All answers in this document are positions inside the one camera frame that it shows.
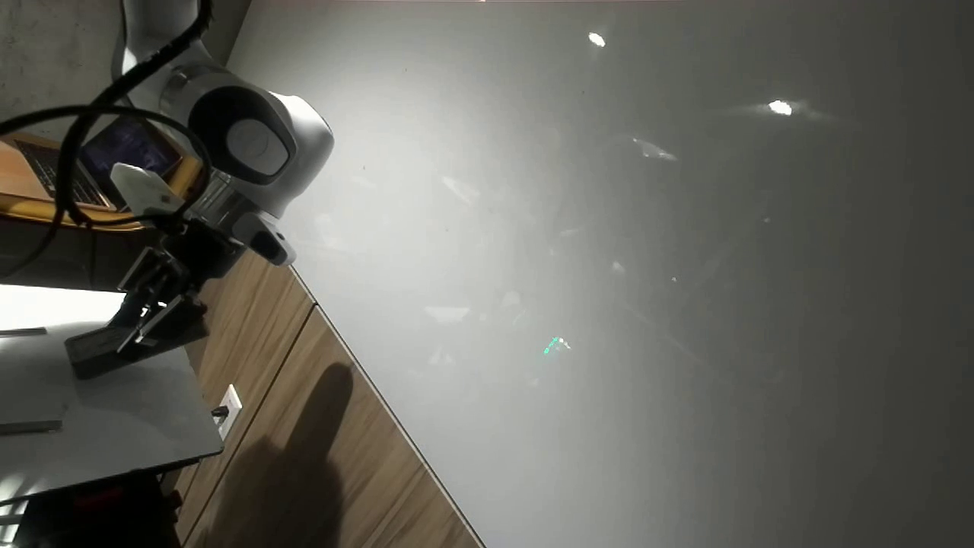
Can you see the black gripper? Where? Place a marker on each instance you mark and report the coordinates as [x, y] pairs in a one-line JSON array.
[[157, 295]]

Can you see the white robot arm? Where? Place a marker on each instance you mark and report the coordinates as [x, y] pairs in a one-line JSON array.
[[262, 150]]

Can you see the small white board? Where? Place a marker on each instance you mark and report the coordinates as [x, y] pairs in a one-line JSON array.
[[140, 419]]

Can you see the large white writing board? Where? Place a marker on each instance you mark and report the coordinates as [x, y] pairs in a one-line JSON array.
[[651, 273]]

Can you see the white table socket plate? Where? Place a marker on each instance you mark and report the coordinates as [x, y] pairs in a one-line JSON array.
[[226, 409]]

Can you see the open laptop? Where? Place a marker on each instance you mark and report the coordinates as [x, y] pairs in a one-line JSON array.
[[129, 141]]

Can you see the grey marker pen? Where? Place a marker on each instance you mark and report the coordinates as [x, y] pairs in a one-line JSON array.
[[29, 426]]

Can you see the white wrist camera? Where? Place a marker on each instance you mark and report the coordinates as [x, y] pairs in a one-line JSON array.
[[143, 191]]

